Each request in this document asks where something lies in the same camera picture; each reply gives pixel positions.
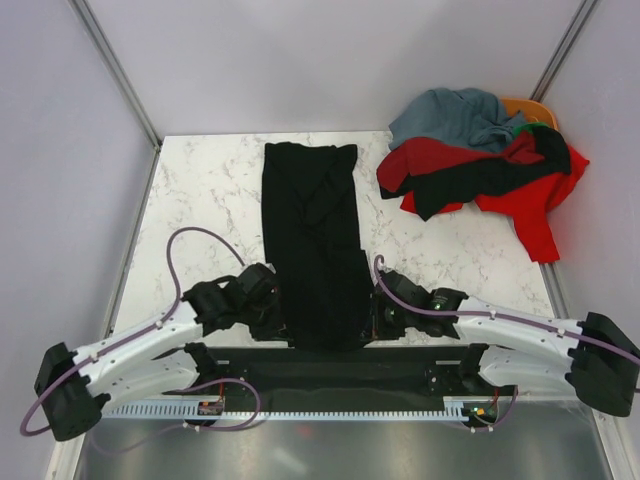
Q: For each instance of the aluminium corner post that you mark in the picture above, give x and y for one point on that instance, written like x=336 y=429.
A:
x=109 y=57
x=567 y=42

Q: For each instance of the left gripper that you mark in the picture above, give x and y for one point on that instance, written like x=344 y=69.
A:
x=274 y=330

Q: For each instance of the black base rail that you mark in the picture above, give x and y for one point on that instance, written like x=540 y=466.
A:
x=367 y=380

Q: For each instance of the right aluminium corner post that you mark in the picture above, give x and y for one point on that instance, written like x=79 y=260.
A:
x=567 y=42

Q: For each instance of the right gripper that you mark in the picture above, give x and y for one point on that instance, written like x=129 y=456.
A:
x=381 y=331

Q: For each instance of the white cable duct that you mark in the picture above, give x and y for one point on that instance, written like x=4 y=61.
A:
x=195 y=410

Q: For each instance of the green garment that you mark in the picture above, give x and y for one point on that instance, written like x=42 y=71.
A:
x=529 y=127

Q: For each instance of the grey-blue t-shirt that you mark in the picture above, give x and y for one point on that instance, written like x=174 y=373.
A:
x=468 y=118

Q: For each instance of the red t-shirt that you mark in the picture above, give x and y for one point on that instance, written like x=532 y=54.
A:
x=528 y=207

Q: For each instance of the black t-shirt in pile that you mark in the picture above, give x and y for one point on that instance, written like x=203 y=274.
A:
x=437 y=174

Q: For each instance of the black t-shirt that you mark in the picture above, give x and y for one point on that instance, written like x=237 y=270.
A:
x=311 y=236
x=437 y=174

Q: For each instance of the left aluminium corner post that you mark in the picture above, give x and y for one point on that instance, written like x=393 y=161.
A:
x=109 y=57

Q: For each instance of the orange basket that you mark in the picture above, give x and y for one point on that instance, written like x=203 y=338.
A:
x=532 y=111

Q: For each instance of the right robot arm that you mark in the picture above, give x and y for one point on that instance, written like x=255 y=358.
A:
x=590 y=358

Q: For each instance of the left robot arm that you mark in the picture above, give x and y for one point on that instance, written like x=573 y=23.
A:
x=165 y=355

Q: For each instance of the aluminium extrusion frame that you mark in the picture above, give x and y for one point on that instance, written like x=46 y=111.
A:
x=534 y=435

